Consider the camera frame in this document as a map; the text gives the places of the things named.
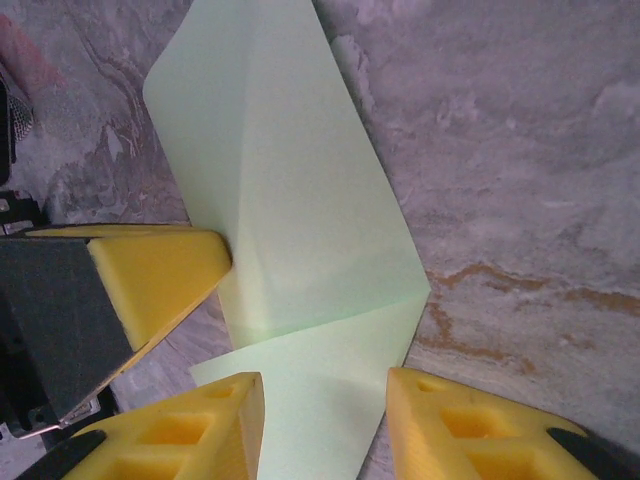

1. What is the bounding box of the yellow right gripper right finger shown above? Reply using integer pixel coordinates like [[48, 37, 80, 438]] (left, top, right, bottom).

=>
[[387, 367, 640, 480]]

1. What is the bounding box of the light green paper sheet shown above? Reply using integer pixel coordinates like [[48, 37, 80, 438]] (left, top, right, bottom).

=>
[[142, 0, 432, 480]]

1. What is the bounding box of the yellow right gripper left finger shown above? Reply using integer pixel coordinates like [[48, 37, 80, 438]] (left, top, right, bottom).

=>
[[22, 370, 265, 480]]

